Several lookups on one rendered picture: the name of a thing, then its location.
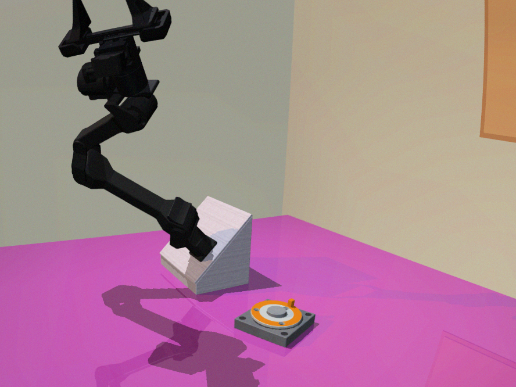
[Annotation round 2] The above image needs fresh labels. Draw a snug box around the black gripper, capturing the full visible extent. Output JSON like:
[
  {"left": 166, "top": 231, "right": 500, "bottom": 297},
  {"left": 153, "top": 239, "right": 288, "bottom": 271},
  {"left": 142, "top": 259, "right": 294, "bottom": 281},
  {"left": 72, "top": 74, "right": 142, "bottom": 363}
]
[{"left": 58, "top": 0, "right": 171, "bottom": 77}]

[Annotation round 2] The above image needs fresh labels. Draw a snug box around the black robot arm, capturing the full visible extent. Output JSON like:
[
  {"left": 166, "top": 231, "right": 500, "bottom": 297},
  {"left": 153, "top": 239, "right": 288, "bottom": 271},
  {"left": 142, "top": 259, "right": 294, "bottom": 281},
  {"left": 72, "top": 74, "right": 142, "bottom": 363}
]
[{"left": 71, "top": 44, "right": 217, "bottom": 262}]

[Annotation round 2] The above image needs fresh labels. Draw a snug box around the orange round plate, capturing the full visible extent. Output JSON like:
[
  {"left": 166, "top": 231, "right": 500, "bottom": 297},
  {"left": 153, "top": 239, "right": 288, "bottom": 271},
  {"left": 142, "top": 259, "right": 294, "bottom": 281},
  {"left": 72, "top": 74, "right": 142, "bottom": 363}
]
[{"left": 251, "top": 298, "right": 302, "bottom": 329}]

